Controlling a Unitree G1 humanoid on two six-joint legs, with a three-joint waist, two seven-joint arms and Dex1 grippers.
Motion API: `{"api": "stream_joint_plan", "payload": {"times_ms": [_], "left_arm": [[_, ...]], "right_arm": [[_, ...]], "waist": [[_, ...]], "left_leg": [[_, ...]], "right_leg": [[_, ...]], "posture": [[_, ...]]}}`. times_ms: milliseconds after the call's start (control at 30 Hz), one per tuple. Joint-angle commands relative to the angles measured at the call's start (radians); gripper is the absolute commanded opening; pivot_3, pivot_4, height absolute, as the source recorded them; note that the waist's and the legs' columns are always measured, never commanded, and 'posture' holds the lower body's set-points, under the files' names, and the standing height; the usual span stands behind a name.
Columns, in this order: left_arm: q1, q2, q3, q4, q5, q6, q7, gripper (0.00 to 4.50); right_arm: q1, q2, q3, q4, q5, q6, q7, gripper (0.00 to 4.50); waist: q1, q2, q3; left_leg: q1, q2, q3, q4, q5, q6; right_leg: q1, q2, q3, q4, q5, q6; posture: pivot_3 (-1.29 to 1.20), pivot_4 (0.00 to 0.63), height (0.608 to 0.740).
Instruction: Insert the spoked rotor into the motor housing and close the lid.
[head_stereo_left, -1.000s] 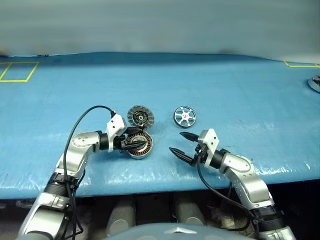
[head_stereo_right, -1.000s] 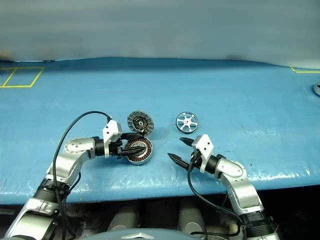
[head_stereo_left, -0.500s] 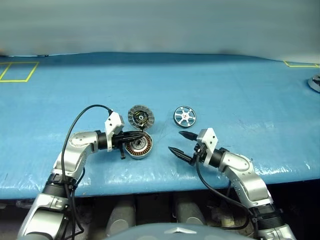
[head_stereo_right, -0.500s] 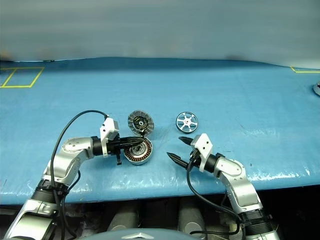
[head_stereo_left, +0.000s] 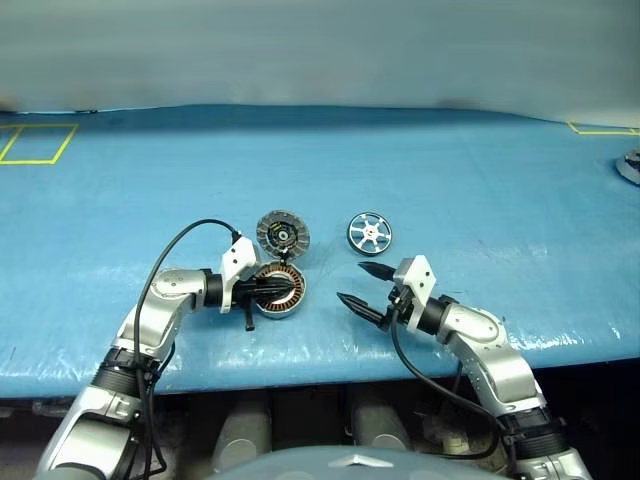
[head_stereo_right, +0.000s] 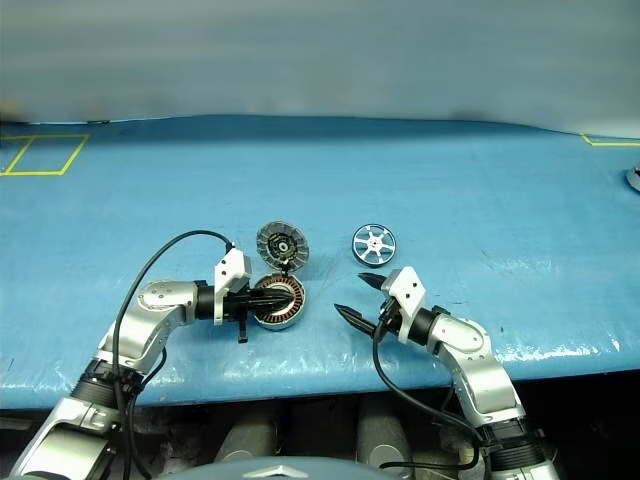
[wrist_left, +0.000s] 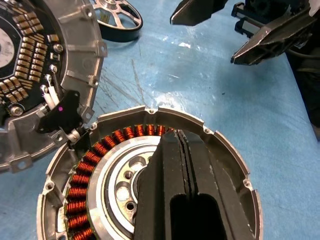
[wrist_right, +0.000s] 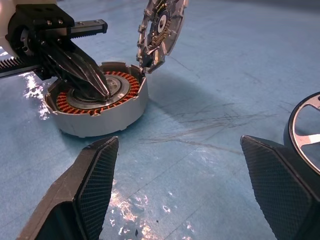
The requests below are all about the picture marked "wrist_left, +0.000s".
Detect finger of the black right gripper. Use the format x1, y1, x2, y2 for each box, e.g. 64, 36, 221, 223
230, 9, 320, 66
169, 0, 227, 27

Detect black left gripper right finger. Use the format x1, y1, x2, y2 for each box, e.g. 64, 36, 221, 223
178, 129, 254, 240

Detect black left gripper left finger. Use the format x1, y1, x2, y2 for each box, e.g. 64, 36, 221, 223
133, 129, 197, 240

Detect silver spoked rotor black rim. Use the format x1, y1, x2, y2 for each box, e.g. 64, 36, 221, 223
91, 0, 144, 43

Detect white round disc object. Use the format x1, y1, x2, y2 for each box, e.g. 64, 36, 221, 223
0, 0, 108, 175

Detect silver motor housing copper windings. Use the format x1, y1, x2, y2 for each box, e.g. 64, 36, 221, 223
36, 105, 264, 240

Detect blue table cover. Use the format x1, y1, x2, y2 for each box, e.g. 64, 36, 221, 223
0, 0, 320, 240

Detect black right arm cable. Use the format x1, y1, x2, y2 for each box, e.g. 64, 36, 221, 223
287, 48, 320, 60

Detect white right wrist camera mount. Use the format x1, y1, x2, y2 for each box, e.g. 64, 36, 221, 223
308, 0, 320, 18

